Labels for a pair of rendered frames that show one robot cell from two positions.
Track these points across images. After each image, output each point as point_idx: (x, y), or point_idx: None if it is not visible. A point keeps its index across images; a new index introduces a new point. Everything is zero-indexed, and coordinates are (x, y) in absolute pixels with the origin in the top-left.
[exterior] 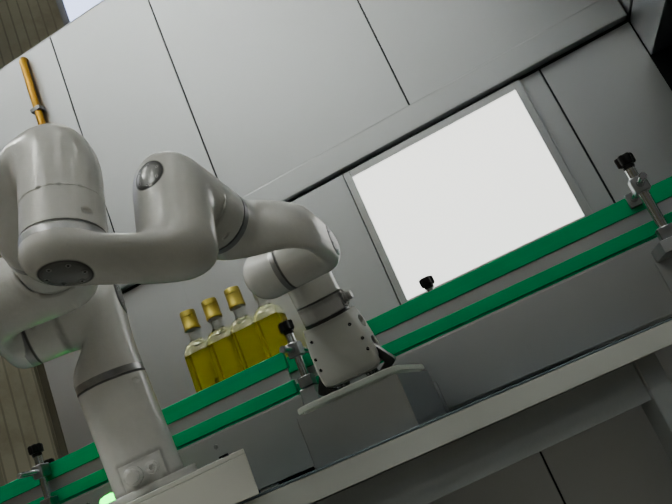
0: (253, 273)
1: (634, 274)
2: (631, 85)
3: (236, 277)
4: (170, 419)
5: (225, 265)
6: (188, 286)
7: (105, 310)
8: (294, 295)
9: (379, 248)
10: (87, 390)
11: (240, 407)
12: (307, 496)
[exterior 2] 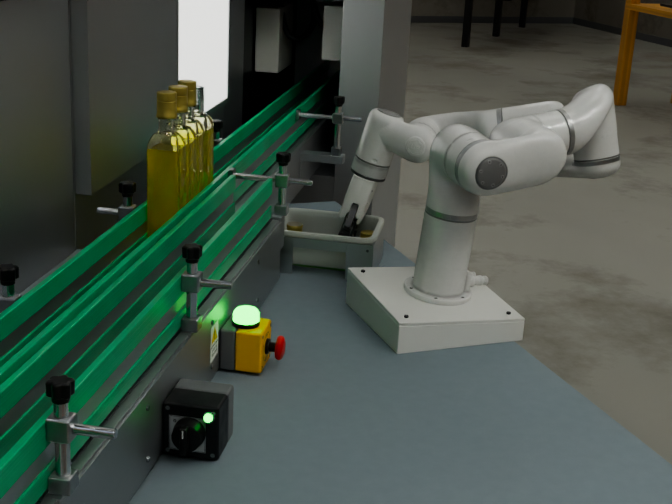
0: None
1: (296, 165)
2: (239, 4)
3: (118, 46)
4: (237, 229)
5: (115, 25)
6: (91, 34)
7: None
8: (389, 156)
9: (177, 70)
10: (476, 219)
11: (257, 225)
12: None
